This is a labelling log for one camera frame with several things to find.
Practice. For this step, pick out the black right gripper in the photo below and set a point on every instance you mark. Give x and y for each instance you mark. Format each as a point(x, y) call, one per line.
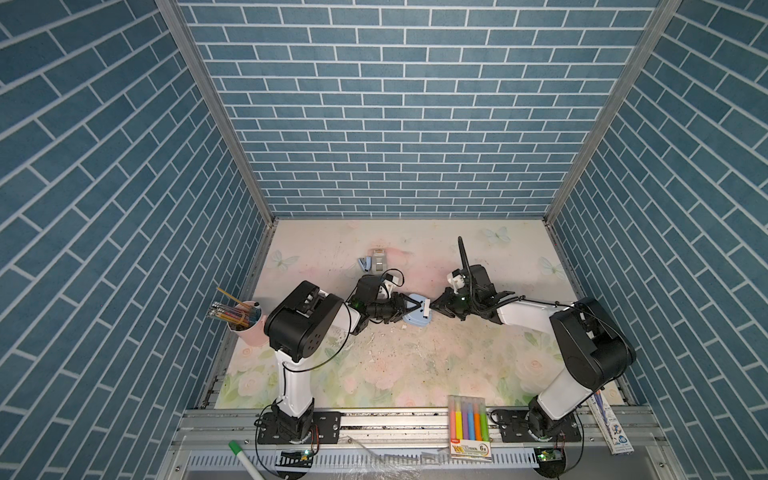
point(444, 302)

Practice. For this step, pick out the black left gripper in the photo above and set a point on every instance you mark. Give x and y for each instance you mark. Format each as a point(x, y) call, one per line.
point(397, 310)

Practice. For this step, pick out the light blue alarm clock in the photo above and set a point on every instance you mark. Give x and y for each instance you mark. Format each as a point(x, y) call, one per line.
point(417, 311)

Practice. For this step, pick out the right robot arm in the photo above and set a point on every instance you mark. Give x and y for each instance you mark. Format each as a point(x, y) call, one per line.
point(593, 349)

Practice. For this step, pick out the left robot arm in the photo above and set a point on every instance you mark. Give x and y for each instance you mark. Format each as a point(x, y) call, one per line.
point(297, 327)

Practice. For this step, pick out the highlighter marker pack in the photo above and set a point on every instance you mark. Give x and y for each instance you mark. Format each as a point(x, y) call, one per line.
point(469, 434)

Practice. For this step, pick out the pencil cup holder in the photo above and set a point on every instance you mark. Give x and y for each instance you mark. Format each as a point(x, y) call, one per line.
point(243, 318)

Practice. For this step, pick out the toothbrush package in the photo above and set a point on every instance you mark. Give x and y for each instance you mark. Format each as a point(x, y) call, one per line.
point(609, 425)

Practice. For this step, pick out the green capped marker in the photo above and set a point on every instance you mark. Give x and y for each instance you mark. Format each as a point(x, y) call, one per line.
point(244, 460)

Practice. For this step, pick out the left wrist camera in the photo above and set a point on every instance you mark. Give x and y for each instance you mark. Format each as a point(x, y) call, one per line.
point(367, 289)

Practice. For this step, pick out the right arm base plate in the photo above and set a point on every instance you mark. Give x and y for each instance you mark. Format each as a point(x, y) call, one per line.
point(519, 425)

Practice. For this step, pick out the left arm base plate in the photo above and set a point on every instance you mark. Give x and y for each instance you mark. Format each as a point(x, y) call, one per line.
point(277, 428)

